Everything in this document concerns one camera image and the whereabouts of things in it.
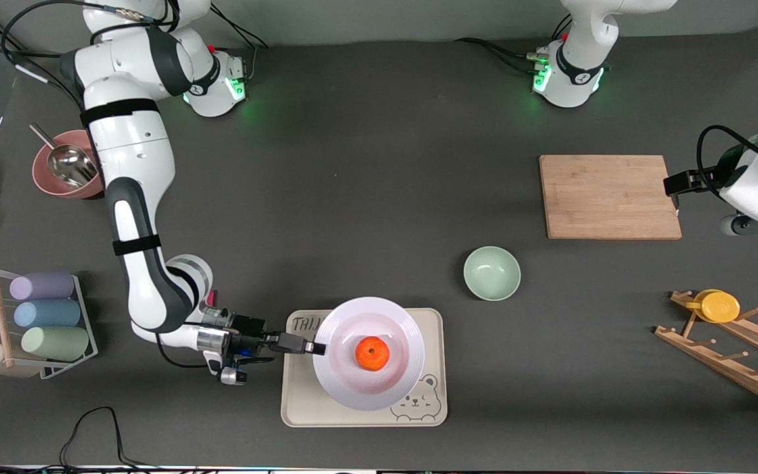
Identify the purple cup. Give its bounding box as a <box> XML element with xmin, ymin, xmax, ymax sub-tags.
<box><xmin>9</xmin><ymin>271</ymin><xmax>76</xmax><ymax>302</ymax></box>

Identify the white wire cup rack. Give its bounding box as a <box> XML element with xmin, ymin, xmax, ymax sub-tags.
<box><xmin>0</xmin><ymin>267</ymin><xmax>99</xmax><ymax>381</ymax></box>

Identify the wooden cutting board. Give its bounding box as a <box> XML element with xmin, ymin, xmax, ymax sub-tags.
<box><xmin>540</xmin><ymin>155</ymin><xmax>683</xmax><ymax>240</ymax></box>

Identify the metal scoop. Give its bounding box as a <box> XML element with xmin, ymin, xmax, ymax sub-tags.
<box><xmin>29</xmin><ymin>123</ymin><xmax>99</xmax><ymax>188</ymax></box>

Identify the pink bowl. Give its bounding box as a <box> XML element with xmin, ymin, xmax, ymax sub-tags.
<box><xmin>32</xmin><ymin>130</ymin><xmax>105</xmax><ymax>199</ymax></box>

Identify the black cable on table edge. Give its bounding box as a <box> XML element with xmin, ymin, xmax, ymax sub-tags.
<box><xmin>0</xmin><ymin>406</ymin><xmax>222</xmax><ymax>474</ymax></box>

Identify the black cable at right arm base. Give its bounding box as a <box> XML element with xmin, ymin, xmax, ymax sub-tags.
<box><xmin>207</xmin><ymin>3</ymin><xmax>272</xmax><ymax>83</ymax></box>

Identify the wooden peg drying rack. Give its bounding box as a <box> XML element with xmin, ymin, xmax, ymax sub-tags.
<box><xmin>654</xmin><ymin>290</ymin><xmax>758</xmax><ymax>415</ymax></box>

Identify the yellow cup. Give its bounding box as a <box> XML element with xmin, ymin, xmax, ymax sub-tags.
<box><xmin>686</xmin><ymin>289</ymin><xmax>741</xmax><ymax>324</ymax></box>

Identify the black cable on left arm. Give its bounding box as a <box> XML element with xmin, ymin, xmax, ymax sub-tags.
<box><xmin>695</xmin><ymin>124</ymin><xmax>758</xmax><ymax>192</ymax></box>

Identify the cream tray with bear print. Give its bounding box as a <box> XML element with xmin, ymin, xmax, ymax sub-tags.
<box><xmin>280</xmin><ymin>308</ymin><xmax>448</xmax><ymax>428</ymax></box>

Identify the black cable at arm base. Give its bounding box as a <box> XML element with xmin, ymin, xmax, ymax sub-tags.
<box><xmin>455</xmin><ymin>14</ymin><xmax>574</xmax><ymax>76</ymax></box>
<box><xmin>207</xmin><ymin>3</ymin><xmax>272</xmax><ymax>83</ymax></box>

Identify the white round plate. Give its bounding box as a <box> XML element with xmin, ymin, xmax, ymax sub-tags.
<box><xmin>312</xmin><ymin>296</ymin><xmax>426</xmax><ymax>412</ymax></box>

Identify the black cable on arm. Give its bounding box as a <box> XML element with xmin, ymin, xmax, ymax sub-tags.
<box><xmin>0</xmin><ymin>0</ymin><xmax>180</xmax><ymax>107</ymax></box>
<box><xmin>695</xmin><ymin>124</ymin><xmax>758</xmax><ymax>192</ymax></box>

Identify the wooden rod of cup rack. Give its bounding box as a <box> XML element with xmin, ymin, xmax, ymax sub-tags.
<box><xmin>0</xmin><ymin>265</ymin><xmax>16</xmax><ymax>368</ymax></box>

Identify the orange fruit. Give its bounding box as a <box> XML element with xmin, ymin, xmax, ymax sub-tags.
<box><xmin>355</xmin><ymin>336</ymin><xmax>391</xmax><ymax>373</ymax></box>

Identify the light green bowl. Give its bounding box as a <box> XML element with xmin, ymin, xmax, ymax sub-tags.
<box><xmin>463</xmin><ymin>246</ymin><xmax>522</xmax><ymax>302</ymax></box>

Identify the black cable at left arm base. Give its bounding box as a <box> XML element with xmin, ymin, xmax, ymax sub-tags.
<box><xmin>455</xmin><ymin>14</ymin><xmax>574</xmax><ymax>76</ymax></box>

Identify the blue cup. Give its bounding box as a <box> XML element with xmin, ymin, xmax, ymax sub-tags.
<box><xmin>14</xmin><ymin>300</ymin><xmax>82</xmax><ymax>329</ymax></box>

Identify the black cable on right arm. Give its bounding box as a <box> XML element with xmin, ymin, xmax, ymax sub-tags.
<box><xmin>0</xmin><ymin>0</ymin><xmax>180</xmax><ymax>107</ymax></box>

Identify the green cup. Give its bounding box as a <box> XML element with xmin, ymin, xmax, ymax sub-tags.
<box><xmin>21</xmin><ymin>327</ymin><xmax>90</xmax><ymax>362</ymax></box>

